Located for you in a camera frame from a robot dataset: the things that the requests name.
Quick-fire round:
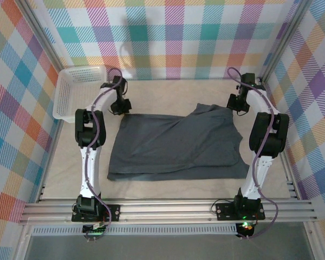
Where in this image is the grey t-shirt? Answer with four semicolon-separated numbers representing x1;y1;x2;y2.
107;102;249;182

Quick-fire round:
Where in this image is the white perforated plastic basket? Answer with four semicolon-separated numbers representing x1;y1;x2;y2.
52;65;108;124

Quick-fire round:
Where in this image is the small controller circuit board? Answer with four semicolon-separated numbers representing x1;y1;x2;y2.
237;222;255;237
82;223;111;237

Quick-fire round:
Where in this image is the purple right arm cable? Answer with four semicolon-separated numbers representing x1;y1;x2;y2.
226;67;279;241

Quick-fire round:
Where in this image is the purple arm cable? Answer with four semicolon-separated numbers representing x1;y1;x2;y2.
226;67;279;241
81;67;123;242

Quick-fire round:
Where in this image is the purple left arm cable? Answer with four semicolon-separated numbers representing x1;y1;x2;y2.
81;67;123;242

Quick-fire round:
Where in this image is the aluminium frame post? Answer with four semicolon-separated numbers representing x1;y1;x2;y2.
258;0;314;83
16;0;66;73

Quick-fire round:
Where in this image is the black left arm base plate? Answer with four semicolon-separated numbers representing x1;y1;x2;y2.
71;204;121;223

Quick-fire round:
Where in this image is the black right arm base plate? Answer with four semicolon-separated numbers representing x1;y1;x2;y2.
215;202;265;220

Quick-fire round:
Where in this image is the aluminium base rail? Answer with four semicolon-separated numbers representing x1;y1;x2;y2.
18;198;319;225

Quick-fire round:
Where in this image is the grey slotted cable duct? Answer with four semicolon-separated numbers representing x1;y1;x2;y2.
31;223;239;236

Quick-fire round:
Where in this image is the aluminium frame leg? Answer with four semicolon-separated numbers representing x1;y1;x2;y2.
12;224;35;260
303;222;323;260

